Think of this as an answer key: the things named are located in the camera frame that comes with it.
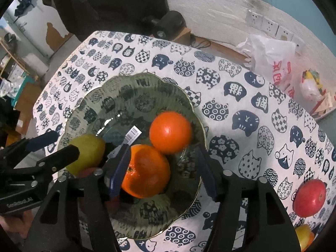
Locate red and white bag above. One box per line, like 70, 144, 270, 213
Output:
287, 68, 330, 113

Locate black cylindrical speaker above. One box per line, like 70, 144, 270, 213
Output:
142, 10, 185, 38

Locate small cardboard box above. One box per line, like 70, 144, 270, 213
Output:
168, 26, 192, 42

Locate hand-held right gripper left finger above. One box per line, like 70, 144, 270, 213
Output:
28, 144, 132, 252

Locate white plastic bag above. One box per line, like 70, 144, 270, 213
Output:
236, 34, 297, 84

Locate green glass bowl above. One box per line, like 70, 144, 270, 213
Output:
58, 73, 208, 240

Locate large orange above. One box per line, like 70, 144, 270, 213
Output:
119, 144, 171, 198
149, 112, 193, 155

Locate brown cardboard box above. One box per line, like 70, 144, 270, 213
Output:
14, 83, 42, 111

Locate yellow pear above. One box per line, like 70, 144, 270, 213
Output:
294, 224, 315, 252
66, 134, 107, 175

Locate dark red apple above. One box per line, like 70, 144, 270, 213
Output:
77, 167, 121, 214

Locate cat print tablecloth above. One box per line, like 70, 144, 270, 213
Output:
33, 30, 336, 252

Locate dark blue umbrella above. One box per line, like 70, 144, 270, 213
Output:
14, 0, 34, 16

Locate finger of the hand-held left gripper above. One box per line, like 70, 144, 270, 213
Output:
10, 145, 80, 181
0, 130, 60, 163

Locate bright red apple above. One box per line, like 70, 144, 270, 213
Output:
293, 179, 327, 218

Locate person's left hand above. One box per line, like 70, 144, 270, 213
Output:
0, 210, 34, 239

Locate white wall socket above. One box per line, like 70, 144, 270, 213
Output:
245, 9, 263, 28
262, 17, 279, 33
277, 26, 293, 41
293, 35, 306, 53

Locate wooden rack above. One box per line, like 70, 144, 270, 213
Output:
0, 38, 40, 83

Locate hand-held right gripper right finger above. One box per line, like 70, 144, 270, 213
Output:
195, 146, 301, 252

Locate cardboard scraps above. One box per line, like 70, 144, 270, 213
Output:
310, 92, 332, 121

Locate black floor cable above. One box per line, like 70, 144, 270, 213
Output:
190, 35, 213, 49

